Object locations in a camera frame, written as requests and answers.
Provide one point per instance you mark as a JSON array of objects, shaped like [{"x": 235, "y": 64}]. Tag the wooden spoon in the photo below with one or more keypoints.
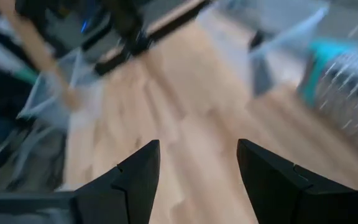
[{"x": 33, "y": 43}]

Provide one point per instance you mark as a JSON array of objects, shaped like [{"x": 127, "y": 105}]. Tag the teal and steel box grater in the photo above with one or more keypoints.
[{"x": 346, "y": 87}]

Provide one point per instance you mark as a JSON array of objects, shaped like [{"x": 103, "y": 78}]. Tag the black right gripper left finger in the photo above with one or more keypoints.
[{"x": 129, "y": 193}]

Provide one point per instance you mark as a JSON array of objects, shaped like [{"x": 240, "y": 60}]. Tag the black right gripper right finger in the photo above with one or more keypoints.
[{"x": 275, "y": 193}]

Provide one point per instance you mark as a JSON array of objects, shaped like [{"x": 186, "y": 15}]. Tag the clear plastic bin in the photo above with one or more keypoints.
[
  {"x": 57, "y": 102},
  {"x": 228, "y": 46}
]

